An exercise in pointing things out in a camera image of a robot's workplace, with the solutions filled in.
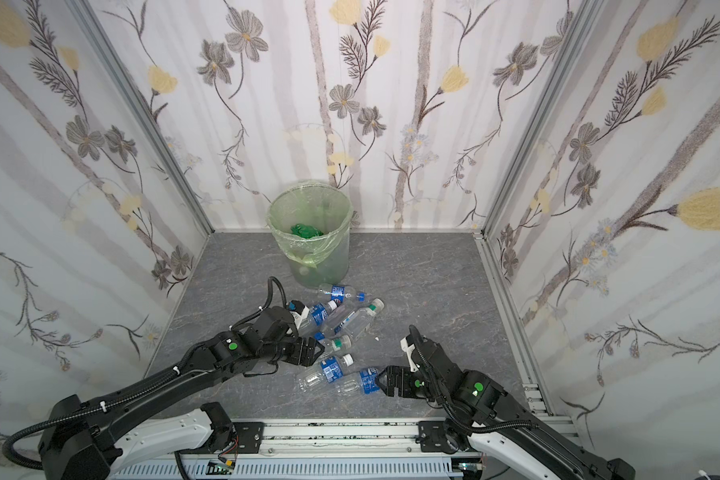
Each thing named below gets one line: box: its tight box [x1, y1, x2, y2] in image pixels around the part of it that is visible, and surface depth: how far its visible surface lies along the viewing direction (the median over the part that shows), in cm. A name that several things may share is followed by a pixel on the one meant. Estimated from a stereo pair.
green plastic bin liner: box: [266, 183, 353, 268], surface depth 98 cm
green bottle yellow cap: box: [290, 223, 324, 239], surface depth 101 cm
